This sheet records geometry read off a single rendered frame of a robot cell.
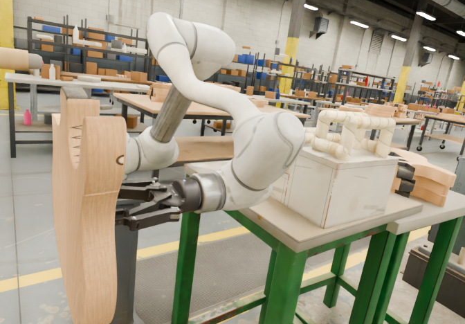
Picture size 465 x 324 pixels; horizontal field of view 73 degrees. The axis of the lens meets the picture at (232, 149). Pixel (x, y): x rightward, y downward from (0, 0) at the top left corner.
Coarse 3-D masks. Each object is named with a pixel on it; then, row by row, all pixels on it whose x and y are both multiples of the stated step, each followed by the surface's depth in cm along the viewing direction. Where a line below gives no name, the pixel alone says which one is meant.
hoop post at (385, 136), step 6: (384, 132) 85; (390, 132) 84; (384, 138) 85; (390, 138) 85; (378, 144) 87; (384, 144) 85; (378, 150) 86; (384, 150) 85; (378, 156) 86; (384, 156) 86
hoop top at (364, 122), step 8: (352, 120) 74; (360, 120) 75; (368, 120) 77; (376, 120) 79; (384, 120) 81; (392, 120) 84; (360, 128) 77; (368, 128) 79; (376, 128) 81; (384, 128) 83
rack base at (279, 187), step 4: (288, 172) 88; (284, 176) 88; (288, 176) 87; (280, 180) 90; (284, 180) 88; (288, 180) 87; (276, 184) 91; (280, 184) 90; (284, 184) 88; (276, 188) 91; (280, 188) 90; (284, 188) 88; (272, 192) 93; (276, 192) 91; (280, 192) 90; (284, 192) 89; (272, 196) 93; (276, 196) 91; (280, 196) 90; (284, 196) 89; (280, 200) 90; (284, 200) 89
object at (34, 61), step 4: (28, 56) 49; (32, 56) 49; (36, 56) 50; (40, 56) 50; (28, 60) 49; (32, 60) 49; (36, 60) 49; (40, 60) 50; (28, 64) 49; (32, 64) 49; (36, 64) 50; (40, 64) 50; (28, 68) 50; (32, 68) 50; (36, 68) 50; (40, 68) 51
